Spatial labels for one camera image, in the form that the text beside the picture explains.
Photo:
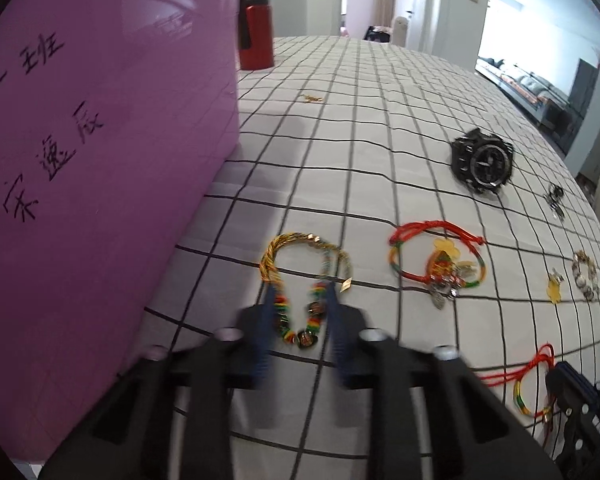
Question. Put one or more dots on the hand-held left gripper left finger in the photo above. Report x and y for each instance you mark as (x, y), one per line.
(264, 327)

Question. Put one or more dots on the grey sofa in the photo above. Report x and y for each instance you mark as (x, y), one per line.
(527, 90)

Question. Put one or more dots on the dark metal jewelry piece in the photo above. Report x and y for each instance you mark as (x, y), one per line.
(555, 200)

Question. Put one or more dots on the black bag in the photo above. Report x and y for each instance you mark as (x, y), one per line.
(377, 35)

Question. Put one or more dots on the yellow charm pendant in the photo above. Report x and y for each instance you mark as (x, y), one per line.
(555, 287)

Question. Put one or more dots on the dark tall cabinet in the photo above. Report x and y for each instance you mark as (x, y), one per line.
(586, 82)

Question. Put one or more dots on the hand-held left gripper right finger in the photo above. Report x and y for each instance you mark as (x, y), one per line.
(336, 330)

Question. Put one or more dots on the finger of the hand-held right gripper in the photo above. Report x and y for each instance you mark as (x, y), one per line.
(580, 440)
(570, 377)

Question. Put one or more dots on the red metal water bottle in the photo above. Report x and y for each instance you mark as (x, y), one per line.
(256, 25)

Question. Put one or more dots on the white air purifier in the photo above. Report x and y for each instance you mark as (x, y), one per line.
(401, 31)

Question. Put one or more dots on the purple plastic storage box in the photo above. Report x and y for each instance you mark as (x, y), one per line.
(90, 170)

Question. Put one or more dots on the black digital wristwatch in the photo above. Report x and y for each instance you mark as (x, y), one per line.
(485, 162)

